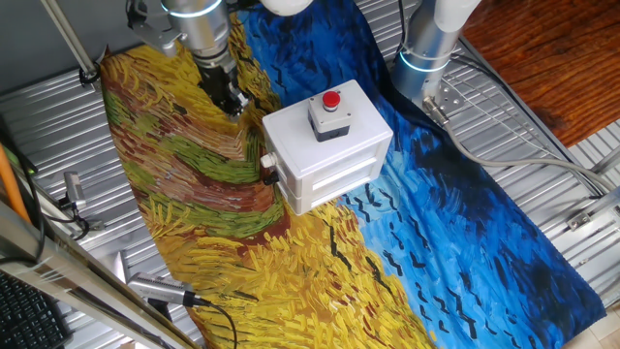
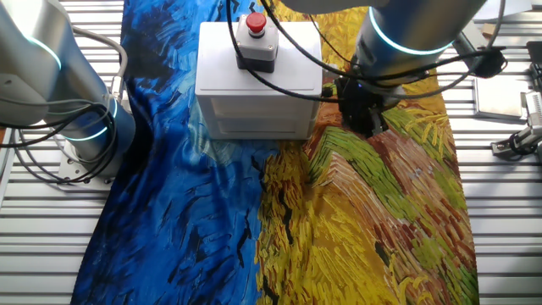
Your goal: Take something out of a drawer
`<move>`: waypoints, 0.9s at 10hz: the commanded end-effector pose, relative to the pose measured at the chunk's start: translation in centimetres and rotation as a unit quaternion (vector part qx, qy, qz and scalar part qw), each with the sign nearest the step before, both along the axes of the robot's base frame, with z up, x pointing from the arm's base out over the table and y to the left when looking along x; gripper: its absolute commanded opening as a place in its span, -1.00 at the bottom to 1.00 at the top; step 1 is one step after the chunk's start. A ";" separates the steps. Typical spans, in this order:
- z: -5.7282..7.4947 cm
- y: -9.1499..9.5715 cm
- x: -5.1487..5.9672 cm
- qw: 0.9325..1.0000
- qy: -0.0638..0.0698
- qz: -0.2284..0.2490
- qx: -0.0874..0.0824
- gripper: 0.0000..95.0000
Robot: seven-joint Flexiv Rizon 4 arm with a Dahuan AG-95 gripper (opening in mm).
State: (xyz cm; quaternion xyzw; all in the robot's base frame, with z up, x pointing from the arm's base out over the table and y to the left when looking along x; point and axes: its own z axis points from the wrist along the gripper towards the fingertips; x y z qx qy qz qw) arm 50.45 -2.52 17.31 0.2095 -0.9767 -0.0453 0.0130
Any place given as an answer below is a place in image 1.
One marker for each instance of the aluminium profile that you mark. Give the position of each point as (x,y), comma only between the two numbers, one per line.
(608,162)

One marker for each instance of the small grey camera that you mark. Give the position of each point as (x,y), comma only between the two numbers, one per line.
(74,186)

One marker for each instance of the silver bar camera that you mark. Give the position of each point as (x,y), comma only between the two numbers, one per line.
(160,288)

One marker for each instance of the black camera stand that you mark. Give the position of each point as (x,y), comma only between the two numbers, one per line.
(160,310)

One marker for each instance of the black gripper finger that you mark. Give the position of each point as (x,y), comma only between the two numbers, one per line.
(242,98)
(232,109)

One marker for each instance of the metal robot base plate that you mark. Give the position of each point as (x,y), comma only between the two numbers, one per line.
(453,99)

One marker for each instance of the orange pole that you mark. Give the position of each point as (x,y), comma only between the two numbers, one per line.
(10,186)

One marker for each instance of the black keyboard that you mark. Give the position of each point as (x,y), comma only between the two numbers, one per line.
(26,320)

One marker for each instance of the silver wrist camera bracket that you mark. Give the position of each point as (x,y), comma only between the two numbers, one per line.
(157,36)

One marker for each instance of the black pole clamp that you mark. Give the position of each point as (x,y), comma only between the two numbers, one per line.
(89,76)

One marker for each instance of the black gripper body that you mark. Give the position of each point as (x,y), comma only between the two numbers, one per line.
(218,82)

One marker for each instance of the grey box red stop button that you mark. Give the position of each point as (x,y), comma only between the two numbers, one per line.
(329,116)

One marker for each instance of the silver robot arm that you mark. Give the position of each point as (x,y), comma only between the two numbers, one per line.
(426,43)

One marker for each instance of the painted wheatfield cloth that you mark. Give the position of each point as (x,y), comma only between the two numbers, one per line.
(242,271)

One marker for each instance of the white drawer cabinet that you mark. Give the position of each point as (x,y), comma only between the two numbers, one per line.
(295,140)

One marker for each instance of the aluminium bar with corner bracket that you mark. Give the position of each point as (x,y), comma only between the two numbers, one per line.
(579,220)

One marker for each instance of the grey metal pole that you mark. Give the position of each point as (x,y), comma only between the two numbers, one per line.
(68,36)

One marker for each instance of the shiny metal plate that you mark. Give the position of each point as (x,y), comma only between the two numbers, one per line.
(120,266)

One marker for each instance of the aluminium frame bar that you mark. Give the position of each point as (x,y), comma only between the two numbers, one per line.
(72,271)

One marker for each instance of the small metal bracket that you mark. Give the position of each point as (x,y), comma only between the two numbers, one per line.
(96,226)

